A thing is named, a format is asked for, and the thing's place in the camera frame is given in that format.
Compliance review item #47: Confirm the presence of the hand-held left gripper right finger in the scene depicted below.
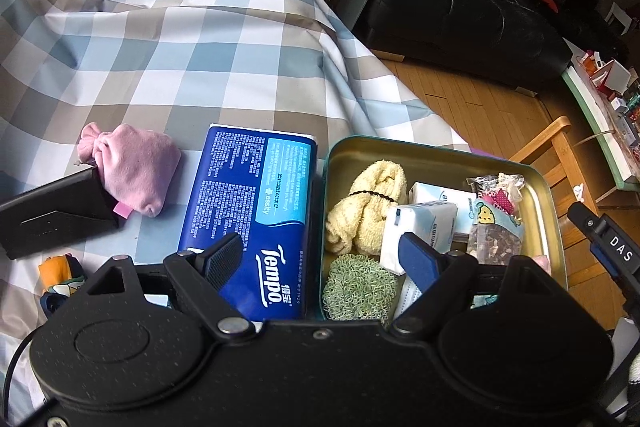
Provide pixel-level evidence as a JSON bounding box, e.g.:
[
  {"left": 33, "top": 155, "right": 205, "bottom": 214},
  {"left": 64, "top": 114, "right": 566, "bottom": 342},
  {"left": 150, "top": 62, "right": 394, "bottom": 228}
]
[{"left": 389, "top": 232, "right": 583, "bottom": 340}]

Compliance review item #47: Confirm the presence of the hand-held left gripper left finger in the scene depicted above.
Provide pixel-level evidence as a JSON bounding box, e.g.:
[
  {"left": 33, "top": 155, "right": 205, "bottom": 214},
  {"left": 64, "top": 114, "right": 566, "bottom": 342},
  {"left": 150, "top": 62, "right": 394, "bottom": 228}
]
[{"left": 75, "top": 233, "right": 258, "bottom": 343}]

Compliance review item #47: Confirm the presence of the small white tissue packet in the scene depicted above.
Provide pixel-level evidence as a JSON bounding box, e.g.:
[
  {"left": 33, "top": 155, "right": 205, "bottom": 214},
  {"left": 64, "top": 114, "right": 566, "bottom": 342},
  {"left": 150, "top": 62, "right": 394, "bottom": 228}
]
[
  {"left": 380, "top": 202, "right": 459, "bottom": 276},
  {"left": 408, "top": 182, "right": 477, "bottom": 235}
]

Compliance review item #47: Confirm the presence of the light blue face mask pack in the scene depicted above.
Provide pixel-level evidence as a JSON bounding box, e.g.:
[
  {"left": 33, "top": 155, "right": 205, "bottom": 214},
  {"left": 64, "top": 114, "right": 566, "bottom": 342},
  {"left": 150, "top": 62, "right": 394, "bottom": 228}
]
[{"left": 394, "top": 277, "right": 426, "bottom": 319}]

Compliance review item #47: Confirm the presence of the green scrubber ball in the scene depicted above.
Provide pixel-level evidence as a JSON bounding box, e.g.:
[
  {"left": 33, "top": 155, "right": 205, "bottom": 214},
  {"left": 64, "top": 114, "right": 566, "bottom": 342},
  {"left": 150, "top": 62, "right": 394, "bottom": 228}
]
[{"left": 322, "top": 254, "right": 399, "bottom": 322}]

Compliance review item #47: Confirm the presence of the clear sachet bag cartoon print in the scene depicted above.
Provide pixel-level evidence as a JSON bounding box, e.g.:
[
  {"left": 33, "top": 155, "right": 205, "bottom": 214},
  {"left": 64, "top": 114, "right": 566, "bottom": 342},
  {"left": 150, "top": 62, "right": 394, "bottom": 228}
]
[{"left": 466, "top": 174, "right": 526, "bottom": 264}]

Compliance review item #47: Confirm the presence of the teal and gold metal tin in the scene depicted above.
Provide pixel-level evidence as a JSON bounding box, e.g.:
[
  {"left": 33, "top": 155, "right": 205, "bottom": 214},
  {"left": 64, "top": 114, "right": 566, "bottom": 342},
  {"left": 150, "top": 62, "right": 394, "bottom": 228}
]
[{"left": 314, "top": 136, "right": 569, "bottom": 323}]

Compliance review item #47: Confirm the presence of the large blue tissue pack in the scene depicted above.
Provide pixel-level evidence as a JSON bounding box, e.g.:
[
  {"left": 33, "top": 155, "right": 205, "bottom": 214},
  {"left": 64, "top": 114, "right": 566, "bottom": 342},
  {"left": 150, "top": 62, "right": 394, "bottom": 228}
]
[{"left": 177, "top": 123, "right": 319, "bottom": 322}]

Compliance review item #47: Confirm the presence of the rolled yellow towel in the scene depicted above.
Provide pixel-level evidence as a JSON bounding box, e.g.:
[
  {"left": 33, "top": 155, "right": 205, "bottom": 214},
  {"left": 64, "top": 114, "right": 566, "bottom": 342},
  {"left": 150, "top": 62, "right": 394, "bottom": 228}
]
[{"left": 325, "top": 160, "right": 409, "bottom": 256}]

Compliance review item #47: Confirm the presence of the wooden chair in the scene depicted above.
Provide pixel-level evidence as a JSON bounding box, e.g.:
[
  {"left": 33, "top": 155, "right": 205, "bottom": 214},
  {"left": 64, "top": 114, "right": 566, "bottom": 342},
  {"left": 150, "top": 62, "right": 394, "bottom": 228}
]
[{"left": 509, "top": 116, "right": 627, "bottom": 329}]

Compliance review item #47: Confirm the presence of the pink cloth pouch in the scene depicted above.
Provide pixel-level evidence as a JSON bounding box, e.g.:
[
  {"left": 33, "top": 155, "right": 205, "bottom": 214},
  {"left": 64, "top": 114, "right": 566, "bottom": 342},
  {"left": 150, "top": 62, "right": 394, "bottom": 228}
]
[{"left": 76, "top": 123, "right": 182, "bottom": 219}]

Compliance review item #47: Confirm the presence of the glass top coffee table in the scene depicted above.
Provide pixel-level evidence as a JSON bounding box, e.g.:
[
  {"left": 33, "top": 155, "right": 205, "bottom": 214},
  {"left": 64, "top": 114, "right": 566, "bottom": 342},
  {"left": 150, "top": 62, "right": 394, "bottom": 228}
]
[{"left": 561, "top": 49, "right": 640, "bottom": 184}]

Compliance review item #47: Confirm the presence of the pile of small boxes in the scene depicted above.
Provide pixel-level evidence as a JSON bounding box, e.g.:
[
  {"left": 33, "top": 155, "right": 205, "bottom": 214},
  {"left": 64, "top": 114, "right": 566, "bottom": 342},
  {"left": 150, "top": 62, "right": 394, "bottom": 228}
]
[{"left": 575, "top": 49, "right": 640, "bottom": 158}]

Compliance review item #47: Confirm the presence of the orange and blue toy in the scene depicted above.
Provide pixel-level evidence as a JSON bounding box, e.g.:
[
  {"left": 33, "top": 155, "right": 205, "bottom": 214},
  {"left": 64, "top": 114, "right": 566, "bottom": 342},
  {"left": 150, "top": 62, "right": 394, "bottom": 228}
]
[{"left": 39, "top": 255, "right": 87, "bottom": 319}]

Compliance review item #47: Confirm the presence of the blue checked blanket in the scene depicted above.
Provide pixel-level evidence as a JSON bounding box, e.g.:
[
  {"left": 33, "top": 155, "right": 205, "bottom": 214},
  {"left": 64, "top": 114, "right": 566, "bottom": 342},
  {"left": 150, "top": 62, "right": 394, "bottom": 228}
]
[{"left": 0, "top": 0, "right": 473, "bottom": 408}]

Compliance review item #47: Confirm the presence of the black cable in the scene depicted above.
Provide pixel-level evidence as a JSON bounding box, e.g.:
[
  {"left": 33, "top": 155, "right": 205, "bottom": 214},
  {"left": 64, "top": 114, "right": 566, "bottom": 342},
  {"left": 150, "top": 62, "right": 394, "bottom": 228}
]
[{"left": 0, "top": 332, "right": 33, "bottom": 408}]

